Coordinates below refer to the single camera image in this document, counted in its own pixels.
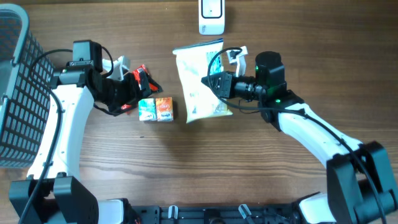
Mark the orange tissue pack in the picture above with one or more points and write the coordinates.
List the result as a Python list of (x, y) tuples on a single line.
[(164, 109)]

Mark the grey plastic mesh basket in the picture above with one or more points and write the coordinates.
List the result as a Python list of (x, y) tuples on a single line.
[(24, 103)]

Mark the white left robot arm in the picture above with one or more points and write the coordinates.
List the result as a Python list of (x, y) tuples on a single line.
[(52, 191)]

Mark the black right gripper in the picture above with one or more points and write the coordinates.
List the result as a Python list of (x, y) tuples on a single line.
[(227, 88)]

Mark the teal tissue pack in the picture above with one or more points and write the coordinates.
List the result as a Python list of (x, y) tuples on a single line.
[(147, 110)]

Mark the red snack packet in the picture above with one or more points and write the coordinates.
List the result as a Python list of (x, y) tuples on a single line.
[(142, 85)]

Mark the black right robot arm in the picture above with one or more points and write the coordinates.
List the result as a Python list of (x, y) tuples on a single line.
[(361, 186)]

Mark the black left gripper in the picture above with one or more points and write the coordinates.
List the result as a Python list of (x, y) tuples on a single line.
[(134, 94)]

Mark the cream snack bag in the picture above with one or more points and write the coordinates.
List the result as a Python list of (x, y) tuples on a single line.
[(192, 64)]

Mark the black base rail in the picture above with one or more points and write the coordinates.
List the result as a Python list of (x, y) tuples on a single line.
[(266, 214)]

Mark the white barcode scanner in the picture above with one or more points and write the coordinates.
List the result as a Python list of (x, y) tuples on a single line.
[(211, 17)]

